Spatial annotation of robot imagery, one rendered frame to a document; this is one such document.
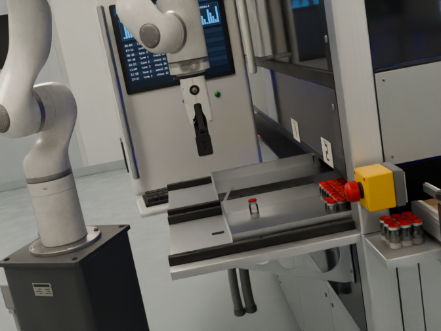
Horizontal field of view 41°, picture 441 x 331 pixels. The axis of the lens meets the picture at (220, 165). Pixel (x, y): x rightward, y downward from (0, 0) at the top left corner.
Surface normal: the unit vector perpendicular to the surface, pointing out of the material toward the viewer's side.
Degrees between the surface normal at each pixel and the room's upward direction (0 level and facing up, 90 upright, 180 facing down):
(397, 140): 90
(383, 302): 90
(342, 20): 90
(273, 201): 90
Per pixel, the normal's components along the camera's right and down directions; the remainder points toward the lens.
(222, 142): 0.22, 0.18
